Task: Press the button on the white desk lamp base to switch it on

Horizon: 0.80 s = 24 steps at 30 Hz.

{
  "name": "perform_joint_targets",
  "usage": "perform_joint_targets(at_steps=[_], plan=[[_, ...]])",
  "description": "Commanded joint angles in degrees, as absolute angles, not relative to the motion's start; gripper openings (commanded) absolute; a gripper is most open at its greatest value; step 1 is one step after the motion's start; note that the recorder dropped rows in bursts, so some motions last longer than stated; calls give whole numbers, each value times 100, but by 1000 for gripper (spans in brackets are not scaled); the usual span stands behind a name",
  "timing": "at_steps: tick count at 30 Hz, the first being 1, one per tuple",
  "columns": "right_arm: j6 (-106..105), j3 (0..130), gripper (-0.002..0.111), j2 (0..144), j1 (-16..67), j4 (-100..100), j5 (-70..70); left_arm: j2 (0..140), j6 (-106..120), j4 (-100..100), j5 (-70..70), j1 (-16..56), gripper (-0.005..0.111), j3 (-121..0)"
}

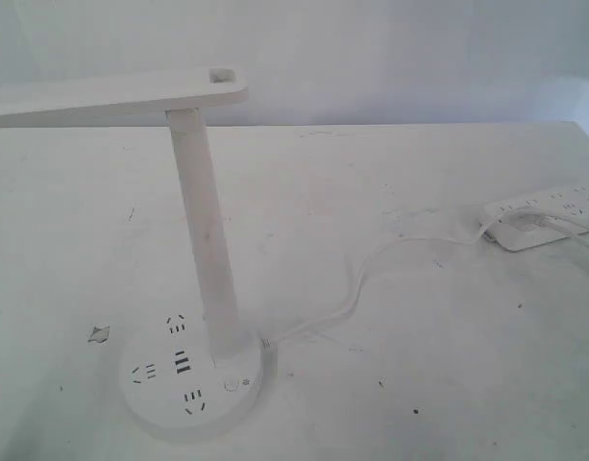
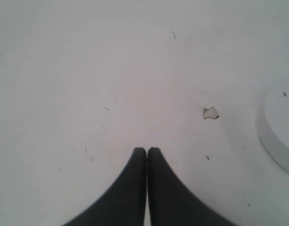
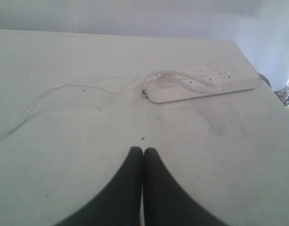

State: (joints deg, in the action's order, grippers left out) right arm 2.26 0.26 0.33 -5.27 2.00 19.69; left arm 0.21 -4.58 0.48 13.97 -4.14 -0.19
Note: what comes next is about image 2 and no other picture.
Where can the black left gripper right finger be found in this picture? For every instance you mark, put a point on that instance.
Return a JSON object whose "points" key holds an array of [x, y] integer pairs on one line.
{"points": [[171, 203]]}

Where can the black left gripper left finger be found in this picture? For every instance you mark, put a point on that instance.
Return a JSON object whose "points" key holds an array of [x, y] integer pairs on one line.
{"points": [[124, 203]]}

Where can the small torn paper scrap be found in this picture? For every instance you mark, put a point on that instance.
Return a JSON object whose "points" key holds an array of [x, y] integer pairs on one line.
{"points": [[210, 113]]}

